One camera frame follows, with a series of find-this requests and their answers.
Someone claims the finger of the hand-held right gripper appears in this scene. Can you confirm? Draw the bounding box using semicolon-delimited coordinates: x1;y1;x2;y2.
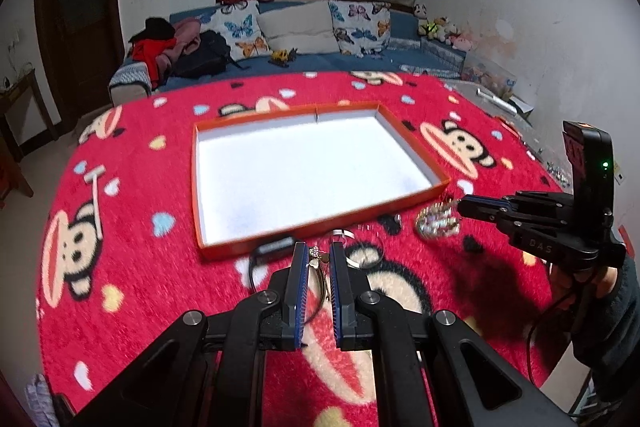
459;207;576;236
458;191;576;210

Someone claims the pink garment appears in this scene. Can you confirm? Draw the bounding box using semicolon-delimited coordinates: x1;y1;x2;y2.
169;18;202;58

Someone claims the butterfly print pillow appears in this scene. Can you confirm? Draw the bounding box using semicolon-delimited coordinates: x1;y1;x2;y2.
327;0;394;58
209;0;274;60

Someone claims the person's right forearm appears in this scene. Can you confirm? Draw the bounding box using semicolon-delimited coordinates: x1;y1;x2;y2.
570;253;640;414

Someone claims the orange cardboard tray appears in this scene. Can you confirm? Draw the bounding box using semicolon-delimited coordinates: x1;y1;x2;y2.
192;101;452;262

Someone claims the beige pillow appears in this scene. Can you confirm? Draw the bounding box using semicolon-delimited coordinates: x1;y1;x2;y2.
257;0;342;56

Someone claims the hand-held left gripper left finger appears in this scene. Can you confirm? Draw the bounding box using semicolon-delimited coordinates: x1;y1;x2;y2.
65;242;321;427

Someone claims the clear plastic box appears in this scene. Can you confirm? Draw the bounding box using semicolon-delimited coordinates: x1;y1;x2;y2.
461;54;519;100

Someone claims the black wristband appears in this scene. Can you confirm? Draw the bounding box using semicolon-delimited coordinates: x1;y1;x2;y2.
248;234;297;294

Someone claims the dark green bead bracelet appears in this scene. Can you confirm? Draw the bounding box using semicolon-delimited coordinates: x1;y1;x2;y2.
425;198;459;220

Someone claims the pastel pearl bead bracelet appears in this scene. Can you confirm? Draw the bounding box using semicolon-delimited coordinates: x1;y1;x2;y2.
413;211;462;241

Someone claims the pile of plush toys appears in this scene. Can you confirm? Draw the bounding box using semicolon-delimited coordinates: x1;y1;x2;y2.
412;3;475;53

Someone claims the blue sofa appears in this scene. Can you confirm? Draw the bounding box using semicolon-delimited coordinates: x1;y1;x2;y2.
109;0;468;98

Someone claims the black backpack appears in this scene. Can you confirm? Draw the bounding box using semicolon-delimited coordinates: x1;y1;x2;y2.
171;30;235;79

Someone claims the black garment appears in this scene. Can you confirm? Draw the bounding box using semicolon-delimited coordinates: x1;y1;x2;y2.
143;17;177;42

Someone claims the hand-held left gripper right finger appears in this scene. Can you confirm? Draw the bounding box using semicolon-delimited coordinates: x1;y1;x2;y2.
327;241;576;427

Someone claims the grey knit throw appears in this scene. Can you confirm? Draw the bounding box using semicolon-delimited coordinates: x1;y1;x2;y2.
109;61;152;98

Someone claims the red printed blanket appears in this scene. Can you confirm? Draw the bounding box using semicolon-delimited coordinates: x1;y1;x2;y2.
35;69;592;427

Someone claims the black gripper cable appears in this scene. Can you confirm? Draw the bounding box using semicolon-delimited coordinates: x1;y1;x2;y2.
525;271;601;419

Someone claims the person's right hand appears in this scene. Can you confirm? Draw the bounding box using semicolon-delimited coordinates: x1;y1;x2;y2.
549;257;624;304

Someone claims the yellow toy truck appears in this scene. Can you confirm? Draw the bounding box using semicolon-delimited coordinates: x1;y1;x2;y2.
268;47;300;67

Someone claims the brown wooden door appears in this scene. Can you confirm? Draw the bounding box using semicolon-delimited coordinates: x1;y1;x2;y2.
34;0;126;130

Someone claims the red garment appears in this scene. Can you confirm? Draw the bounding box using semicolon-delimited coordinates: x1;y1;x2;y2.
130;38;179;88

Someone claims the wooden side table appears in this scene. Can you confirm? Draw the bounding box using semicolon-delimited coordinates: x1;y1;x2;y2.
0;69;59;164

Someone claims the silver bangle ring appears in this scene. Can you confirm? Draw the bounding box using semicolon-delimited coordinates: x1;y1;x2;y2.
344;227;387;271

